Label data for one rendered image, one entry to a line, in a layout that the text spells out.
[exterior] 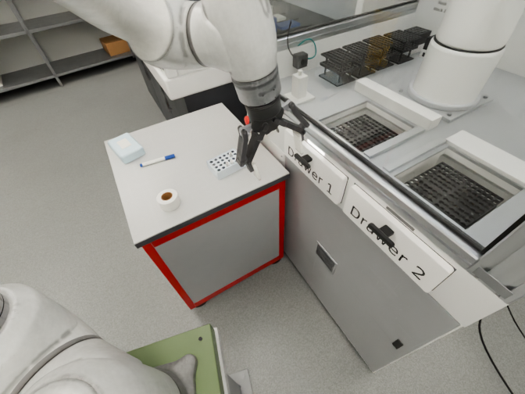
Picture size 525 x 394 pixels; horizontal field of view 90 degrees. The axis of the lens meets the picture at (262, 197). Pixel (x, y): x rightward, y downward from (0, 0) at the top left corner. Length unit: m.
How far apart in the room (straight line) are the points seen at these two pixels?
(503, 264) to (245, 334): 1.16
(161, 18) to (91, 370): 0.51
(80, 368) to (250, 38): 0.51
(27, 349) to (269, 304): 1.17
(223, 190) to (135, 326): 0.98
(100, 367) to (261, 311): 1.13
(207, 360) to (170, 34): 0.62
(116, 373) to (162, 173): 0.76
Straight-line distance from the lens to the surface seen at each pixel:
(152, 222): 0.93
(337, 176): 0.76
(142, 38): 0.52
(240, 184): 0.95
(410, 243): 0.68
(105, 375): 0.45
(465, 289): 0.70
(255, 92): 0.52
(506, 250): 0.59
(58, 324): 0.56
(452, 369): 1.66
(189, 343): 0.67
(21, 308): 0.54
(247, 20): 0.46
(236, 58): 0.48
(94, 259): 1.99
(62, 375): 0.46
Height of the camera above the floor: 1.44
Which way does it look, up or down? 49 degrees down
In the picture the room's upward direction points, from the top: 4 degrees counter-clockwise
